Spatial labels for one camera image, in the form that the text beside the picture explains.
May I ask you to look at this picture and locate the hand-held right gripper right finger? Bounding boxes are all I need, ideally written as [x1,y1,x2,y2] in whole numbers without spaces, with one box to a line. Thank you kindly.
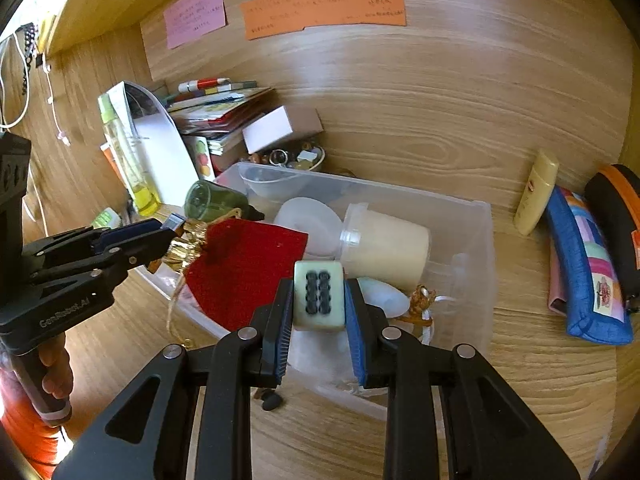
[345,277,581,480]

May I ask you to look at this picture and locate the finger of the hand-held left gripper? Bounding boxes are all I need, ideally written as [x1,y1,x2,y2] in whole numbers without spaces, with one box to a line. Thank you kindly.
[30,232,173,311]
[22,214,183,273]

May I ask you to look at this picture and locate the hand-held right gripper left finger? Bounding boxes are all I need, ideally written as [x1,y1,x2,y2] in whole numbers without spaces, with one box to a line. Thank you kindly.
[52,277,296,480]

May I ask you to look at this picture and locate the mahjong tile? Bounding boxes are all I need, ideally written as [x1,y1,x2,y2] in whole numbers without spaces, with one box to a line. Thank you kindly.
[292,260,347,333]

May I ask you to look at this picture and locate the pale green tube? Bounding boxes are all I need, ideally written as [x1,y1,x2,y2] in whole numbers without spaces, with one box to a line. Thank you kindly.
[360,277,411,318]

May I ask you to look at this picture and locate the orange tassel charm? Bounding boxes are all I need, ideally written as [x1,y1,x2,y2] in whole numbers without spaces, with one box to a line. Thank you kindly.
[400,285,436,341]

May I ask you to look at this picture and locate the red cloth pouch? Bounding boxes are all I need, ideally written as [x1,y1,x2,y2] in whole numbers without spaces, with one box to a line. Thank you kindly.
[167,217,308,333]

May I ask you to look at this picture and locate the clear jar with cream filling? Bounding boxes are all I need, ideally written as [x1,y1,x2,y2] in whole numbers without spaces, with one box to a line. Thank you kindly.
[340,202,432,291]

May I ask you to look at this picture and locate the clear plastic storage box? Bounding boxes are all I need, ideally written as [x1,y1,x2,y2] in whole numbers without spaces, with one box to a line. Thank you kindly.
[135,162,496,423]

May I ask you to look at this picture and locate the wooden desktop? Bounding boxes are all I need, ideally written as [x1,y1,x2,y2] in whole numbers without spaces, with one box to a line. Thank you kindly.
[50,160,621,480]

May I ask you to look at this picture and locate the person's left hand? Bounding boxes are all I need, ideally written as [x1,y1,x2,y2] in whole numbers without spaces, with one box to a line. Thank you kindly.
[40,335,73,411]

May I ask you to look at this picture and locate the small green label bottle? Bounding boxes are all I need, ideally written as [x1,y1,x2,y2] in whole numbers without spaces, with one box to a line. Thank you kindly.
[91,207,122,231]

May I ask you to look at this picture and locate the white cotton balls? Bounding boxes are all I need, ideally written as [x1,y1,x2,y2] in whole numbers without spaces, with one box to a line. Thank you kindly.
[292,332,361,393]

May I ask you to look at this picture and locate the yellow-green bottle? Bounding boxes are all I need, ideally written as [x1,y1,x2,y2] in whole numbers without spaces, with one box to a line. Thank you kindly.
[97,92,161,217]

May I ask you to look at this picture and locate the green glass bottle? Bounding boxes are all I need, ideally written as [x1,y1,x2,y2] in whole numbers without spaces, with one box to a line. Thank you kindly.
[184,181,251,221]

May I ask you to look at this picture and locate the fruit print booklet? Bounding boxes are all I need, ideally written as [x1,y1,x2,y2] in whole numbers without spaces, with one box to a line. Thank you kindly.
[185,136,217,181]

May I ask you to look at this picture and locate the white plastic cup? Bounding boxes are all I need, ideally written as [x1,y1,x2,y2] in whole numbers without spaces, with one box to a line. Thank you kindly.
[274,197,346,256]

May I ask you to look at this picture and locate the clear plastic bowl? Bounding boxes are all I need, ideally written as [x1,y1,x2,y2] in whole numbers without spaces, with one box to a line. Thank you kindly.
[238,165,321,201]

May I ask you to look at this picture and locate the stack of books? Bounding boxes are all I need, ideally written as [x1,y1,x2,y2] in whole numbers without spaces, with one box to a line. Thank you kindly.
[167,80,276,156]

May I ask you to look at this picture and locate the red and white marker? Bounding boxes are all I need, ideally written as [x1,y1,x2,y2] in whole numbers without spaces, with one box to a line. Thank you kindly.
[178,77,232,93]

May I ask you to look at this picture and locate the bowl of beads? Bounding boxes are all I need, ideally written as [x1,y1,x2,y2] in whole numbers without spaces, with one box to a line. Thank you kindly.
[250,142,327,173]

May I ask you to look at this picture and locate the white and pink cardboard box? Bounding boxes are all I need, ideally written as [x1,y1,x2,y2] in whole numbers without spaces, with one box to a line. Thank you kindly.
[242,106,325,155]

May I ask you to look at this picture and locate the wooden shelf board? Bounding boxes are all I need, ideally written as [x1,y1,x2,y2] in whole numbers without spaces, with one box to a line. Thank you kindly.
[37,0,236,56]

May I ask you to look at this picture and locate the pink paper note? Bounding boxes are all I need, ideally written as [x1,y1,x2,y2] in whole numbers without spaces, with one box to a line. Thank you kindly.
[165,0,228,50]

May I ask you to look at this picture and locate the cream lotion tube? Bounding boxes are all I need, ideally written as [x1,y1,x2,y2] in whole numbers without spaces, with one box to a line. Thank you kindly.
[514,149,560,237]

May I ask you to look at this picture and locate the blue patchwork pouch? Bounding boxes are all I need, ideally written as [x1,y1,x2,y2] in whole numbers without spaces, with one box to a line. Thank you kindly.
[544,186,636,346]

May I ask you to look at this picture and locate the black and orange pencil case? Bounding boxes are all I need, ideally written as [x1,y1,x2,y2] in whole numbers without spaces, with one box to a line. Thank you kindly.
[584,164,640,311]

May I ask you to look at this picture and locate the orange paper note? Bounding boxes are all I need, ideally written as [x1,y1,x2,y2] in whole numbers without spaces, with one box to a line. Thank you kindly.
[240,0,407,41]

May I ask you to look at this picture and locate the pink bead string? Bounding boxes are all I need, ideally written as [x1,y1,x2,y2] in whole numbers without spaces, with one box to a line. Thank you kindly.
[42,57,71,146]

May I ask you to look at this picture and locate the white cable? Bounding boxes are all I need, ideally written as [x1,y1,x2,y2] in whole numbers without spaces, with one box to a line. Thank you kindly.
[0,25,36,131]

